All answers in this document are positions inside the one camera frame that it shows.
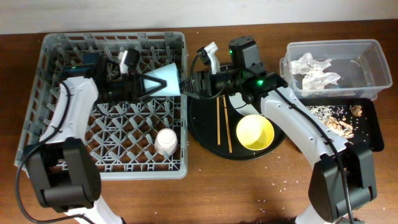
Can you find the black rectangular tray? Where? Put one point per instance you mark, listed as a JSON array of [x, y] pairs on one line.
[[368, 131]]

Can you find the food scraps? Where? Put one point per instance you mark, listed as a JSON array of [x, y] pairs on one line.
[[339, 119]]

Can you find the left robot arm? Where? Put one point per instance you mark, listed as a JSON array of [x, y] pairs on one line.
[[62, 172]]

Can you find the grey plate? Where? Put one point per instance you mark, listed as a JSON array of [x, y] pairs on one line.
[[241, 107]]

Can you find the clear plastic bin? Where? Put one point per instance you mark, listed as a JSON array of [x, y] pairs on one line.
[[361, 63]]

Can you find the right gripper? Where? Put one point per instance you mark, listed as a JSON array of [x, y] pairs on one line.
[[189, 88]]

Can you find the grey dishwasher rack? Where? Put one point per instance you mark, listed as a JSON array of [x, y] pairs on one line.
[[119, 138]]

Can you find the white napkin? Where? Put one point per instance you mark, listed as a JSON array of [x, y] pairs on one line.
[[315, 77]]

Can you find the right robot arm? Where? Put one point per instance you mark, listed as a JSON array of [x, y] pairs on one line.
[[343, 177]]

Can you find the round black tray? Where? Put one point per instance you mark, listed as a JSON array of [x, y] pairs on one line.
[[202, 116]]

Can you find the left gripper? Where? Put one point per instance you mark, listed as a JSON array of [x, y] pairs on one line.
[[134, 84]]

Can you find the yellow bowl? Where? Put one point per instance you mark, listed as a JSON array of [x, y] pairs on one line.
[[255, 132]]

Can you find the light blue cup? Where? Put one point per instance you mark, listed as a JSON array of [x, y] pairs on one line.
[[169, 73]]

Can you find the wooden chopstick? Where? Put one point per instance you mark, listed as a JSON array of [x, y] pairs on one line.
[[227, 125], [218, 121]]

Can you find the pink cup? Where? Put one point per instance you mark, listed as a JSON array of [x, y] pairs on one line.
[[166, 142]]

